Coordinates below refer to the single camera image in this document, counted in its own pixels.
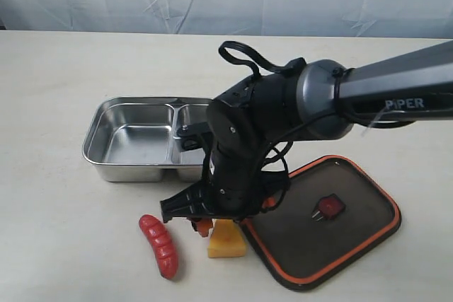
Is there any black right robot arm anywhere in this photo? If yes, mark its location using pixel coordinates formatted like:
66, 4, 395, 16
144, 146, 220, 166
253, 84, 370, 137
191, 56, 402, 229
160, 41, 452, 236

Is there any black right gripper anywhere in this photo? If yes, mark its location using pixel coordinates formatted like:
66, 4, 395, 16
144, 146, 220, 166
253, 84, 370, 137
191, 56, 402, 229
160, 146, 283, 238

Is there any red toy sausage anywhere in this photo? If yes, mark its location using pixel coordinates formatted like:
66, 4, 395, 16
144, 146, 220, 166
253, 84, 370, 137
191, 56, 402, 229
139, 214, 179, 279

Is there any steel divided lunch box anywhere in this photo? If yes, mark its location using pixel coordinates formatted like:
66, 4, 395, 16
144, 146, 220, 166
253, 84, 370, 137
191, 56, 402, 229
83, 97, 210, 182

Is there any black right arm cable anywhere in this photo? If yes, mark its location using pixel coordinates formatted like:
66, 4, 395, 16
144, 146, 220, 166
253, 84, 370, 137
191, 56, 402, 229
217, 40, 294, 211

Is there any yellow toy cheese wedge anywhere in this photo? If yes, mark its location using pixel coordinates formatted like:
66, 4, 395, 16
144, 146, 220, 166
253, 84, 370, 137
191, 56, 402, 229
207, 219, 247, 258

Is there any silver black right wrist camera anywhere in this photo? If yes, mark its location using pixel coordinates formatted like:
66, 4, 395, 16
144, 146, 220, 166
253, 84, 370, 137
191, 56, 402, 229
176, 122, 213, 153

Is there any dark transparent lid orange seal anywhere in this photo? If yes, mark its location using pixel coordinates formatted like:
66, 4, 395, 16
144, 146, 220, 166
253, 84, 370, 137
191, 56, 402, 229
241, 155, 402, 291

